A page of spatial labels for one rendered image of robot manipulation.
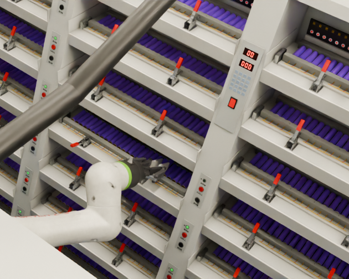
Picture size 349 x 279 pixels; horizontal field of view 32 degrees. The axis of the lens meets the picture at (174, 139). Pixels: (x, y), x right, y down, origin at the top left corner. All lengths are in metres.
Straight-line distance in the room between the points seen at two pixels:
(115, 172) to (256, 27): 0.58
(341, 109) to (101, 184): 0.70
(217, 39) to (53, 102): 1.32
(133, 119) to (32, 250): 1.59
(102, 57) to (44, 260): 0.22
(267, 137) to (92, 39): 0.70
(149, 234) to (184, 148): 0.38
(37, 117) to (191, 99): 1.36
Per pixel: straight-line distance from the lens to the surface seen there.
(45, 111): 0.58
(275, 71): 1.79
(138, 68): 2.02
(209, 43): 1.85
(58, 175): 2.40
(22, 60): 2.35
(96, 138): 2.25
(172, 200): 2.09
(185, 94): 1.94
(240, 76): 1.82
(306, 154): 1.83
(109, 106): 2.14
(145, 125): 2.08
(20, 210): 2.58
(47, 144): 2.38
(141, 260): 2.35
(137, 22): 0.65
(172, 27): 1.92
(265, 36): 1.77
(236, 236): 2.04
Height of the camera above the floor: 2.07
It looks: 27 degrees down
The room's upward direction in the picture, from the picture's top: 18 degrees clockwise
